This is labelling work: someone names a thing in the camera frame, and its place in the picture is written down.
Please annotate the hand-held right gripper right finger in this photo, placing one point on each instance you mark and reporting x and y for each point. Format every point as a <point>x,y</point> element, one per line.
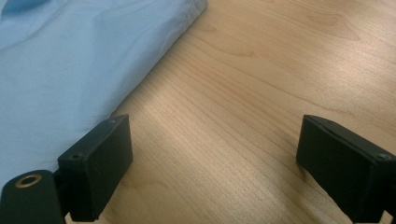
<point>339,165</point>

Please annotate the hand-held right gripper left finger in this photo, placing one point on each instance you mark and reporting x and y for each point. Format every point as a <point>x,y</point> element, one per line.
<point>93,168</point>

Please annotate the light blue button-up shirt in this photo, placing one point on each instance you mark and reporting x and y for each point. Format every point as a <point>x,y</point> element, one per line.
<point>62,77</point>

